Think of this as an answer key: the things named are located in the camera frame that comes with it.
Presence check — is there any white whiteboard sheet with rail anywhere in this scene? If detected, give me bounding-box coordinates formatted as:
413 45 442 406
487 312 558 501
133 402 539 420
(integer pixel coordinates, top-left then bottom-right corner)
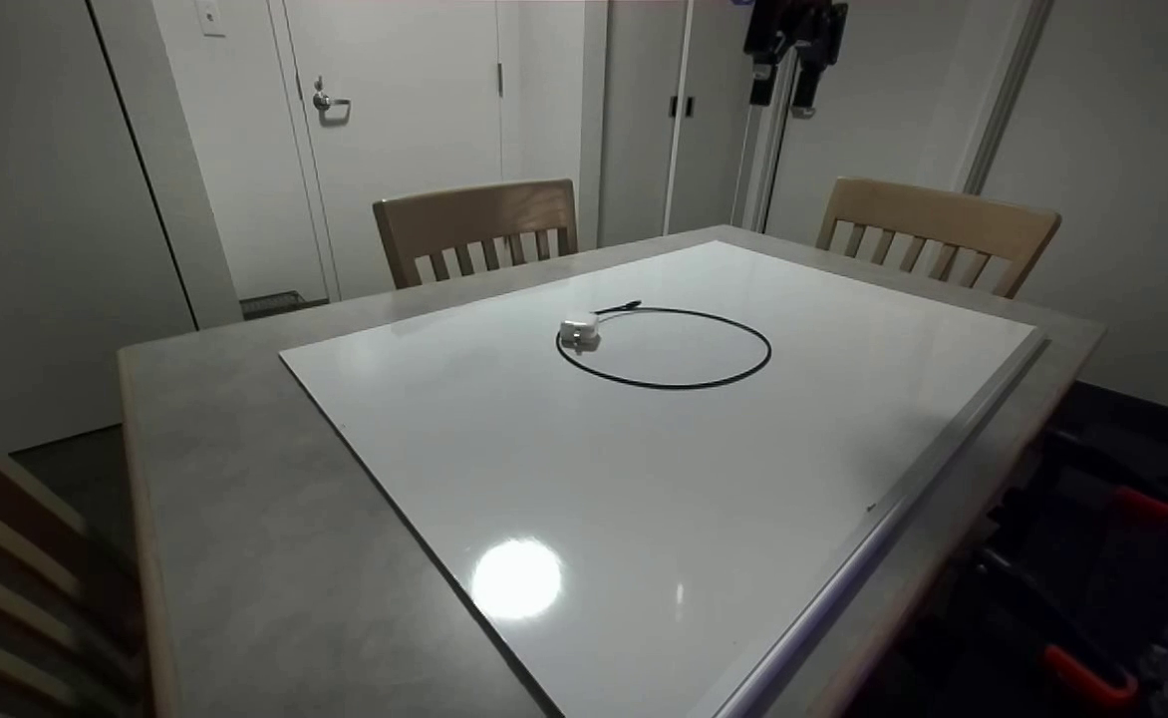
274 235 1054 718

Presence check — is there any white door with lever handle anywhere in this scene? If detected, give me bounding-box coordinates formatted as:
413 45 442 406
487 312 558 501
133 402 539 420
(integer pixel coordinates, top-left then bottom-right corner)
267 0 515 308

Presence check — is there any white charger power adapter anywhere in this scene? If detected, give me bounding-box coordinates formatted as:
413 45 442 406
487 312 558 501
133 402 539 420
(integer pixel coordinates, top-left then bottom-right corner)
554 312 604 354

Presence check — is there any black charger cable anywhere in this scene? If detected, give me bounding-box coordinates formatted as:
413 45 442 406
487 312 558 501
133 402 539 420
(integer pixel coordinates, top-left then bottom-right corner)
551 298 776 394

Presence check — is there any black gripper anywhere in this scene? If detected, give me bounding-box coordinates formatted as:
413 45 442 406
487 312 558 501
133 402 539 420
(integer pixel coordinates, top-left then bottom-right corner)
747 0 854 120

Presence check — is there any metal lever door handle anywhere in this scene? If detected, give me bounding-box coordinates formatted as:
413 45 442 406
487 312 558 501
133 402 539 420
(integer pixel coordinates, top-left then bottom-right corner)
305 77 359 132

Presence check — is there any white door with round knob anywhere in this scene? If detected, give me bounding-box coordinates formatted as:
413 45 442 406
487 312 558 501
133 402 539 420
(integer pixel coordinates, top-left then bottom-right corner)
767 0 975 251

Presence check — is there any wooden slat-back chair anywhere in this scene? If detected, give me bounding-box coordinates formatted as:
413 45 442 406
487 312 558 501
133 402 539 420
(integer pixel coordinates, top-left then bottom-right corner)
372 177 583 296
0 420 155 718
813 177 1064 304

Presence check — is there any black clamp orange-red handle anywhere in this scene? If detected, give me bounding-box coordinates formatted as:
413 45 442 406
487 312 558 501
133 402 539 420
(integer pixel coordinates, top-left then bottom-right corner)
1101 477 1168 537
1035 637 1145 718

